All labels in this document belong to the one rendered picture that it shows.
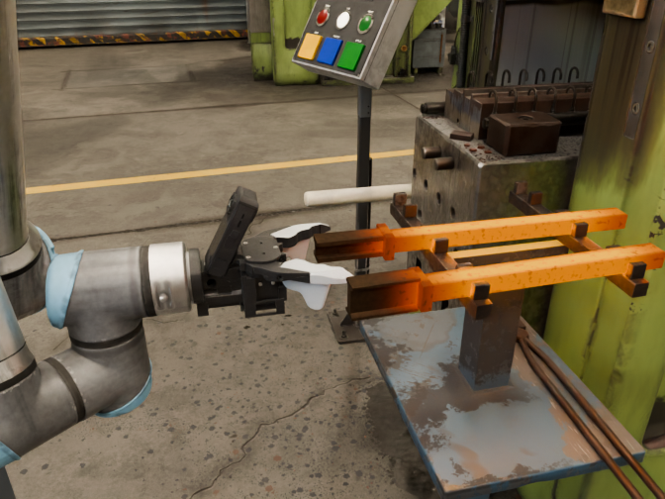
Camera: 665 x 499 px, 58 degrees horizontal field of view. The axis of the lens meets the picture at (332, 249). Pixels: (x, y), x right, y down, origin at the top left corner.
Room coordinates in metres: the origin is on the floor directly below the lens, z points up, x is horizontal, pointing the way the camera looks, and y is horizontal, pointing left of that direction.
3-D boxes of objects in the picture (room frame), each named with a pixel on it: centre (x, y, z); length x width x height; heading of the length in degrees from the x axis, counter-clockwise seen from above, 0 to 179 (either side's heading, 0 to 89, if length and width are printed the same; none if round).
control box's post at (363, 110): (1.88, -0.10, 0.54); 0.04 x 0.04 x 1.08; 12
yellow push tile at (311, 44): (1.89, 0.07, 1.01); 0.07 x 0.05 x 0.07; 37
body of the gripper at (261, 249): (0.68, 0.12, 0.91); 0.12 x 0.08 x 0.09; 102
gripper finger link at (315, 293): (0.64, 0.02, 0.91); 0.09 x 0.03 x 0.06; 66
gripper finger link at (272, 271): (0.66, 0.06, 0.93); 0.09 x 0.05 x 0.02; 66
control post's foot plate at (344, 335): (1.89, -0.10, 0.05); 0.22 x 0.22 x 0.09; 12
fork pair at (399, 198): (0.88, -0.21, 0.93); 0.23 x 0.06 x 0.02; 103
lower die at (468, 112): (1.40, -0.50, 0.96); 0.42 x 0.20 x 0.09; 102
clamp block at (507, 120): (1.19, -0.39, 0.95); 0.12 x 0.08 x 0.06; 102
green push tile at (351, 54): (1.73, -0.05, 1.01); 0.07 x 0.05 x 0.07; 37
